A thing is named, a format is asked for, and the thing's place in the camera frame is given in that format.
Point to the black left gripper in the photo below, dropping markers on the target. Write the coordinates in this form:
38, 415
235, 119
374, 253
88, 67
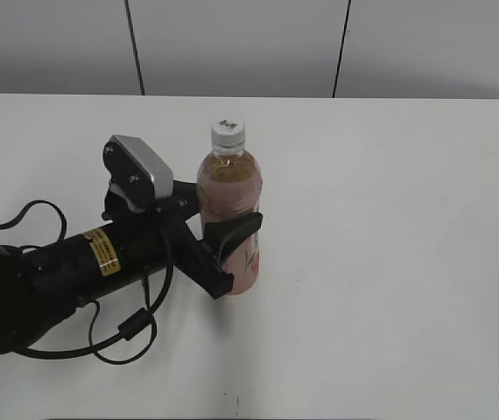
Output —
160, 236

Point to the pink label tea bottle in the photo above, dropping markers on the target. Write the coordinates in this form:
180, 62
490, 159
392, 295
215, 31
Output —
229, 186

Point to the white bottle cap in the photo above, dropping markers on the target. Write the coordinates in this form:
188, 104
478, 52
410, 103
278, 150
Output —
228, 134

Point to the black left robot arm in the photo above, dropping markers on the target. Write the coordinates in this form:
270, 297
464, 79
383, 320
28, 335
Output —
42, 286

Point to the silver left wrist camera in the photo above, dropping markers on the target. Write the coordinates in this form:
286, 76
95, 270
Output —
138, 175

